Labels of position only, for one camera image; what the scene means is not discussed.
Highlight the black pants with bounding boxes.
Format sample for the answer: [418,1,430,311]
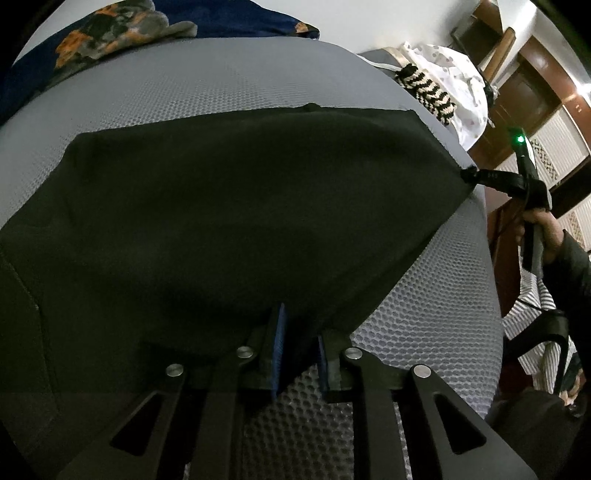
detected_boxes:
[1,104,473,479]

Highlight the person's right hand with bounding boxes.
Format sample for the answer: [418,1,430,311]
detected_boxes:
[514,209,565,263]

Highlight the black white zigzag cloth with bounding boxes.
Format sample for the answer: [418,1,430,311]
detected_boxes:
[394,64,457,126]

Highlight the wooden wardrobe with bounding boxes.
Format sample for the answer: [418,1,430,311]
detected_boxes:
[470,37,590,249]

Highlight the white dotted pillow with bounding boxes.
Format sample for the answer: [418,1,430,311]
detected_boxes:
[400,42,489,151]

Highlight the striped shirt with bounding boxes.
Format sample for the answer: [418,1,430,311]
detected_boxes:
[502,267,576,394]

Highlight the grey mesh mattress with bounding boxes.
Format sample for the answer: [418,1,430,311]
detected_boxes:
[1,38,502,479]

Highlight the blue floral blanket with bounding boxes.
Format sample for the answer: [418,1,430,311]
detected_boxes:
[1,1,320,123]

